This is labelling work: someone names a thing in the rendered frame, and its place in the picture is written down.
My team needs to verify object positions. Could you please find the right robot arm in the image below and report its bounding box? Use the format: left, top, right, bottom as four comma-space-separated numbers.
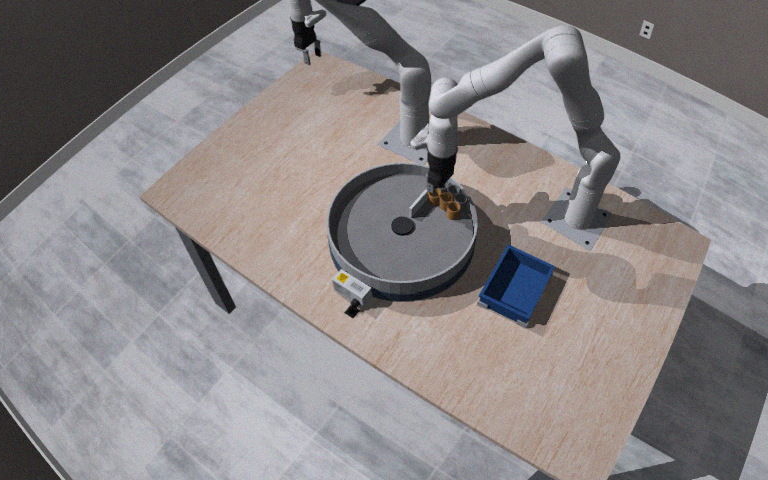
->
315, 0, 431, 148

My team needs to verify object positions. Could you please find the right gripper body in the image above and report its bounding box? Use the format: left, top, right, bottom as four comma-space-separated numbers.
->
290, 4, 326, 49

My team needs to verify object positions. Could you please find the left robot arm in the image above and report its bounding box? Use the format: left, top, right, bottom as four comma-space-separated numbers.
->
429, 25, 620, 230

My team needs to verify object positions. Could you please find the bronze bushing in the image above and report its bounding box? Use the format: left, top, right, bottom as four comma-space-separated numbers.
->
446, 202, 461, 220
439, 192, 453, 211
428, 188, 441, 206

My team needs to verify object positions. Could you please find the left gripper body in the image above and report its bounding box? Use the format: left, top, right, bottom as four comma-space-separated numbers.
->
411, 124, 458, 188

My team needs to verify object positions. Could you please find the blue crate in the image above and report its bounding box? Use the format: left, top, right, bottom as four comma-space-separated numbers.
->
479, 244, 555, 323

